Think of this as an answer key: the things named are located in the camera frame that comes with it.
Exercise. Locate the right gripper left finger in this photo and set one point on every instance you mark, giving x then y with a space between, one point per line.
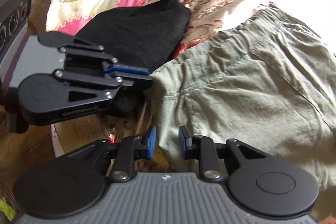
75 181

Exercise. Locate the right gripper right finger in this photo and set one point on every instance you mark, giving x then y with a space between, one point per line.
258 182

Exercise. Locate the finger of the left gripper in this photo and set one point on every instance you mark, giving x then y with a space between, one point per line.
46 99
73 45

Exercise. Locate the olive green pants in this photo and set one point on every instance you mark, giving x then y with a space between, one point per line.
269 82

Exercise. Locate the black speaker bar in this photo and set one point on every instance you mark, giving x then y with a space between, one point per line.
14 15

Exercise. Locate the black folded garment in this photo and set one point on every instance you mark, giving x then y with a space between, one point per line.
139 36

